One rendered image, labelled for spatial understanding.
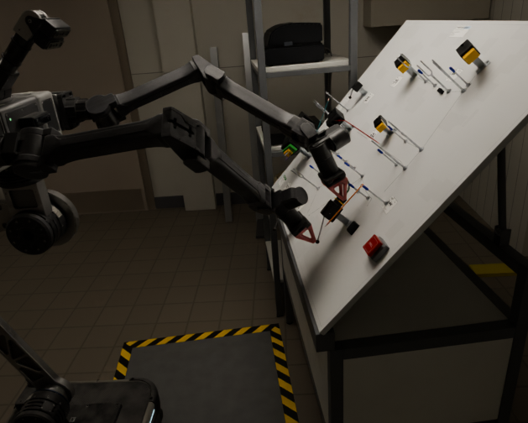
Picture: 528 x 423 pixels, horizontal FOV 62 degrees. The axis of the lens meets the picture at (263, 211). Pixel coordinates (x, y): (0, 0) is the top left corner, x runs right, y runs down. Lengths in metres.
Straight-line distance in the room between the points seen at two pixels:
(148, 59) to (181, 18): 0.48
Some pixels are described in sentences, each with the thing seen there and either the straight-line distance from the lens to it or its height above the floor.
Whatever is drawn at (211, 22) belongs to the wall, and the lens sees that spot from 4.09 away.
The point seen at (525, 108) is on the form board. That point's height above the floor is 1.45.
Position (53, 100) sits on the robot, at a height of 1.50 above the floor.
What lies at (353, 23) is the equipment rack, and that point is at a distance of 2.30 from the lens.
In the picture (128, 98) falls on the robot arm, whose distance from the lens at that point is 1.58.
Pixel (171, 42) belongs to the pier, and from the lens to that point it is 4.05.
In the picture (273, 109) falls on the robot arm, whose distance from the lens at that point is 1.45.
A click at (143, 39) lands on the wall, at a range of 4.22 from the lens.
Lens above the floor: 1.70
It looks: 24 degrees down
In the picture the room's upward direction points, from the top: 5 degrees counter-clockwise
